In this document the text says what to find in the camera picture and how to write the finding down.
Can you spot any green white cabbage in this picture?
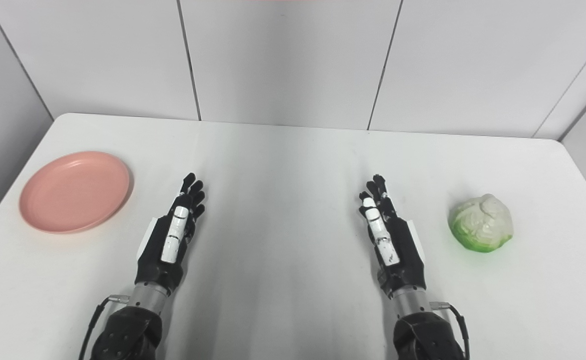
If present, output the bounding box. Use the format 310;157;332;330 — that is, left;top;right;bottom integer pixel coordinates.
448;193;514;253

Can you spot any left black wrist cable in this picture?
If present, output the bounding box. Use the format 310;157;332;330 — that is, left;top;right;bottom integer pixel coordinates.
78;294;131;360

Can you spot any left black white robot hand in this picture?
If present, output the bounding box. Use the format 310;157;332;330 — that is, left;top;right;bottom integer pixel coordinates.
135;172;207;297

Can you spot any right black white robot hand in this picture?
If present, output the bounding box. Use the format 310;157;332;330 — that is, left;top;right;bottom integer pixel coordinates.
358;174;427;300

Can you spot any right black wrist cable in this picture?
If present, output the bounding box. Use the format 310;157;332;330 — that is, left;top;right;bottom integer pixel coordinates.
429;300;471;360

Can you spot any pink round plate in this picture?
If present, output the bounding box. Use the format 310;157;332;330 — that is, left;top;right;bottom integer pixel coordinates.
19;151;131;235

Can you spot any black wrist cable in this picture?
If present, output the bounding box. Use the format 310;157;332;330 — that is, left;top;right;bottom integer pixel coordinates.
78;294;131;360
429;300;471;360

